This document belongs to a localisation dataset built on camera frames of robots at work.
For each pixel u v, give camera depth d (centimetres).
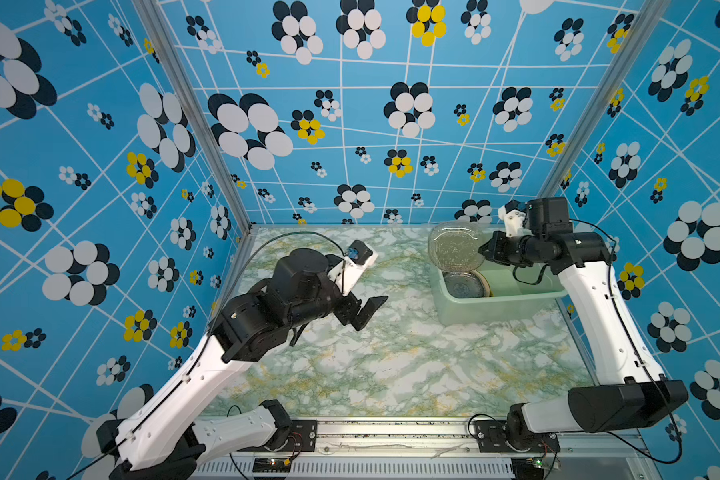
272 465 72
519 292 100
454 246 77
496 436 72
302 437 73
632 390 38
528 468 70
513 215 66
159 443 36
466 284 97
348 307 50
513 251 61
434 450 72
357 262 46
